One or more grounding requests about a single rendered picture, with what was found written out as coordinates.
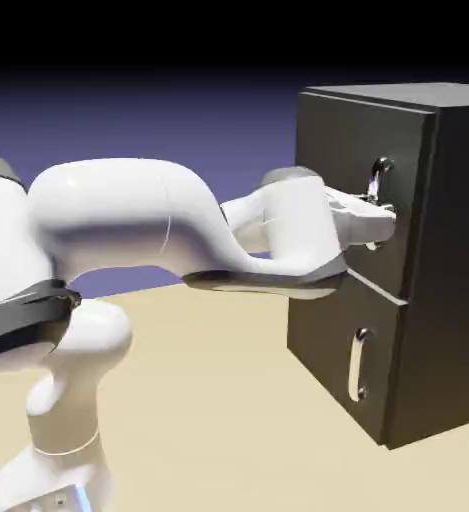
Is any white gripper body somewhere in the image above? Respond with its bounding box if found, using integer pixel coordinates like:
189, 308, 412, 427
324, 185, 398, 248

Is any large dark grey cabinet door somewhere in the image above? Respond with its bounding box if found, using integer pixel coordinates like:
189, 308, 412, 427
293, 91, 437, 302

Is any small dark grey cabinet door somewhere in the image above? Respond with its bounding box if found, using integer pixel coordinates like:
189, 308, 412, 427
286, 268, 409, 446

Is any curved silver door handle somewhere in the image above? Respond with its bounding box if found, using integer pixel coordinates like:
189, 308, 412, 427
355, 156, 397, 252
348, 327, 371, 404

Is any dark grey cabinet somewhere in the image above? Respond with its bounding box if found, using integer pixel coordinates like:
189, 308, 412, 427
286, 82, 469, 451

